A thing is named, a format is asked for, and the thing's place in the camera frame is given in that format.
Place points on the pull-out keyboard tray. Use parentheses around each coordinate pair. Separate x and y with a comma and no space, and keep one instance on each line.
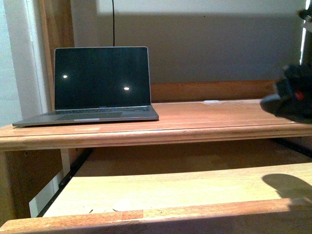
(230,187)

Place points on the grey laptop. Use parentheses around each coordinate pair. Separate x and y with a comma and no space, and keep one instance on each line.
(99,84)

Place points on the small white object on desk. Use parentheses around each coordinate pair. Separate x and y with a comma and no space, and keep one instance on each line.
(211,101)

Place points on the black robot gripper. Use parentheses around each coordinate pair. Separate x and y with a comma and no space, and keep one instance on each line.
(293,97)

